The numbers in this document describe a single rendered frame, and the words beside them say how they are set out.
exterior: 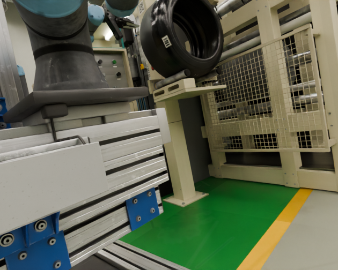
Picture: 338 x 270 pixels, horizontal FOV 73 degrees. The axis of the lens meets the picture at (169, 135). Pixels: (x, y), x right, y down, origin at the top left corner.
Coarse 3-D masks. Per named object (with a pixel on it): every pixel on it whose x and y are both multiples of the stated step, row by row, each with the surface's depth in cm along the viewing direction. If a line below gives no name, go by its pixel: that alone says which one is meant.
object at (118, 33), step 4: (108, 20) 119; (112, 20) 119; (108, 24) 121; (112, 24) 119; (116, 24) 121; (112, 28) 121; (116, 28) 120; (112, 32) 123; (116, 32) 121; (120, 32) 122; (116, 36) 122; (120, 36) 122
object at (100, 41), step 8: (88, 0) 169; (96, 0) 173; (104, 0) 176; (104, 24) 175; (96, 32) 171; (104, 32) 175; (96, 40) 171; (104, 40) 174; (112, 40) 178; (120, 40) 182; (120, 48) 181
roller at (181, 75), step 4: (180, 72) 138; (184, 72) 135; (188, 72) 136; (172, 76) 145; (176, 76) 142; (180, 76) 139; (184, 76) 137; (164, 80) 152; (168, 80) 149; (172, 80) 146; (176, 80) 145; (156, 84) 161; (160, 84) 157; (164, 84) 154; (168, 84) 153
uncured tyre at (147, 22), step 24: (168, 0) 130; (192, 0) 154; (144, 24) 140; (168, 24) 129; (192, 24) 172; (216, 24) 152; (144, 48) 144; (168, 48) 131; (192, 48) 175; (216, 48) 152; (168, 72) 146; (192, 72) 142
